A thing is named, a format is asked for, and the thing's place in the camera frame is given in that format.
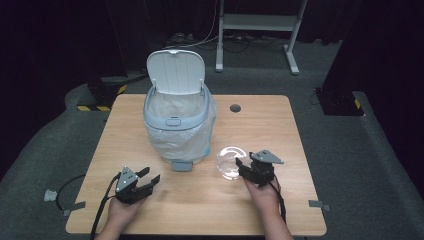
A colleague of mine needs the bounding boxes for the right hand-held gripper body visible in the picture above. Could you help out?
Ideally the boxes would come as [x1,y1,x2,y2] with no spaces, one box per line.
[249,149,285,187]

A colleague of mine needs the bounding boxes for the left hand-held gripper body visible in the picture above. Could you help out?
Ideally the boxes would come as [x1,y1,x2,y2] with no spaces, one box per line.
[114,165,148,205]

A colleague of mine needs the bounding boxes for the clear round plastic bowl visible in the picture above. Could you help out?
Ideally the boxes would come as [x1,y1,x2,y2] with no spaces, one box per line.
[215,145,249,181]

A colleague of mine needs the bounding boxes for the translucent white trash bag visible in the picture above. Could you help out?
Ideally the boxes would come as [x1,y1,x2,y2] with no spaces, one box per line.
[144,89,218,164]

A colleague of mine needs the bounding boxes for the white and grey trash can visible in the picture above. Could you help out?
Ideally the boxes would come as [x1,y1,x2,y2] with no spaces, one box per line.
[143,49,218,173]

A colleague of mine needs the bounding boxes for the person's left hand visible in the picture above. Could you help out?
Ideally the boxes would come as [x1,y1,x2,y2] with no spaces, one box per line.
[105,197,148,231]

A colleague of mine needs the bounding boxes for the person's right hand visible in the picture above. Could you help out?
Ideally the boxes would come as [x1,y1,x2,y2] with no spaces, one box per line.
[244,178,281,218]

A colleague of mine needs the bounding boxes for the grey tape strip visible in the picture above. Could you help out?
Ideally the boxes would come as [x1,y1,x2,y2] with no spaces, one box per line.
[62,200,87,217]
[308,199,332,213]

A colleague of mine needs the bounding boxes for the black stand base hazard tape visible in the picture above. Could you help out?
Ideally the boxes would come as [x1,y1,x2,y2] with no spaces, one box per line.
[77,75,129,113]
[314,87,365,117]

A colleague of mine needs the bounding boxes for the white metal stand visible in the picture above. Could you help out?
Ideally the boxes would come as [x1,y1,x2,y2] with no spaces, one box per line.
[214,0,309,76]

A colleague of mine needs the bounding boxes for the black curtain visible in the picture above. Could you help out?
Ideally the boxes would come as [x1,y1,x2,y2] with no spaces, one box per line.
[0,0,164,194]
[321,0,424,198]

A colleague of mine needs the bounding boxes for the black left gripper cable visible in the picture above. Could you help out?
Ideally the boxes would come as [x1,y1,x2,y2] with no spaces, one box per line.
[89,172,122,240]

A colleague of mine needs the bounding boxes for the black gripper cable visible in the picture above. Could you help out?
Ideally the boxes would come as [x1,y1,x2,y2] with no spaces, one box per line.
[89,172,122,240]
[268,179,288,225]

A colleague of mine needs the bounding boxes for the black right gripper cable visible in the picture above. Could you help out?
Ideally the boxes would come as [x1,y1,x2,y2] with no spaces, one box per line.
[268,179,288,225]

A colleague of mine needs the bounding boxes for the black cable with white plug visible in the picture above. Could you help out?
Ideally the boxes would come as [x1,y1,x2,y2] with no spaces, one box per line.
[43,173,87,212]

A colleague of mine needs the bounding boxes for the white floor cable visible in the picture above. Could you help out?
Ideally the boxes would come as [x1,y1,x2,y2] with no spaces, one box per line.
[162,0,220,51]

